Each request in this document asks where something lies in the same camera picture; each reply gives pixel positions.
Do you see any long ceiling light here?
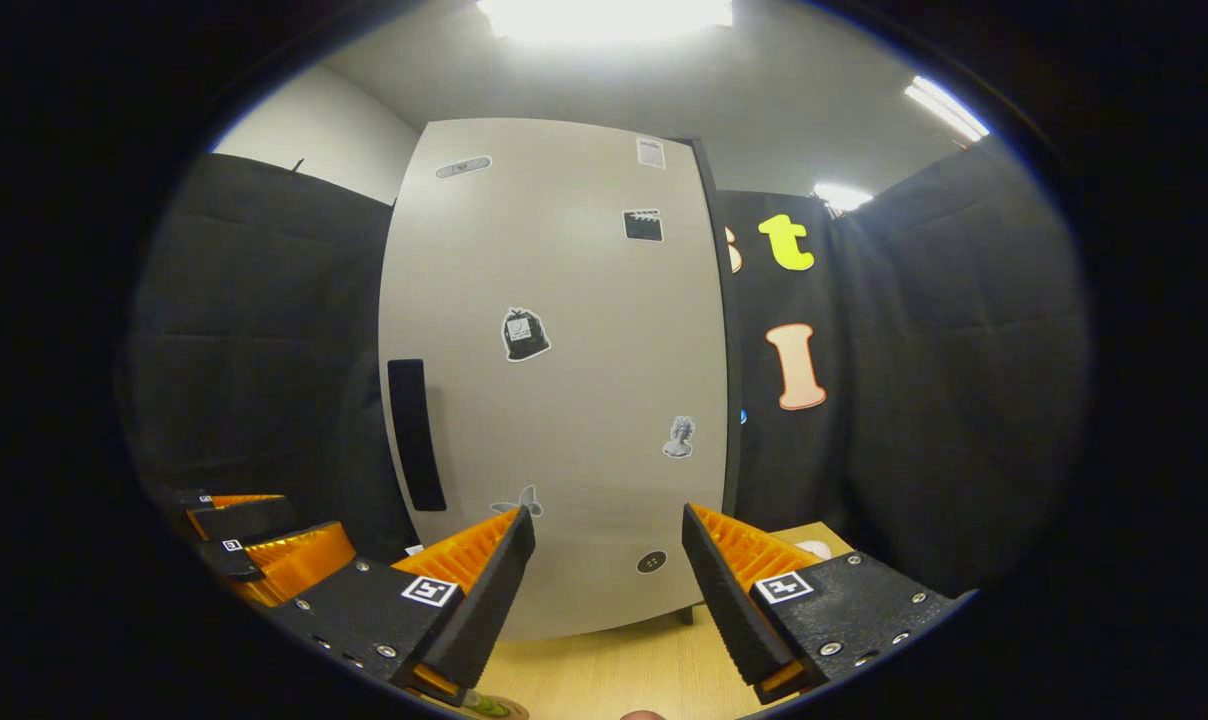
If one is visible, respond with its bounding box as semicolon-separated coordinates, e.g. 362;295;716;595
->
904;75;990;143

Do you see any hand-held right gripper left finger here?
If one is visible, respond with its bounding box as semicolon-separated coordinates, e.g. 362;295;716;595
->
264;505;537;706

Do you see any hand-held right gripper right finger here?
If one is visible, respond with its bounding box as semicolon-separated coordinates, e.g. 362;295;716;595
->
682;503;965;706

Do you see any wide ceiling light panel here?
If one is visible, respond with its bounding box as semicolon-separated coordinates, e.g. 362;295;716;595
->
479;0;735;46

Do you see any black cabinet door handle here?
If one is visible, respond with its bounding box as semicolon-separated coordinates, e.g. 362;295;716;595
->
387;358;448;512

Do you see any small ceiling light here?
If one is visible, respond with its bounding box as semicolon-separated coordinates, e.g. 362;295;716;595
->
812;182;875;213

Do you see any grey cabinet door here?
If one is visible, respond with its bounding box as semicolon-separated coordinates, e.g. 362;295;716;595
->
377;118;730;641

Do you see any black backdrop cloth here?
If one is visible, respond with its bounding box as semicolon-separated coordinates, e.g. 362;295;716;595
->
124;150;1090;601

